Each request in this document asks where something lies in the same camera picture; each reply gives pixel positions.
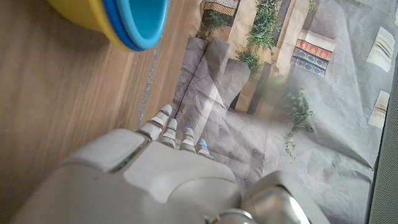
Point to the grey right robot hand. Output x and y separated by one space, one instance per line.
155 186

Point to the light blue toy cup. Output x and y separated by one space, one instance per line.
143 18

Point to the dark blue toy cup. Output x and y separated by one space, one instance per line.
113 18

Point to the large yellow toy cup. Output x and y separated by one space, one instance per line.
81 12

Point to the printed backdrop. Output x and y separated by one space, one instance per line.
311 124

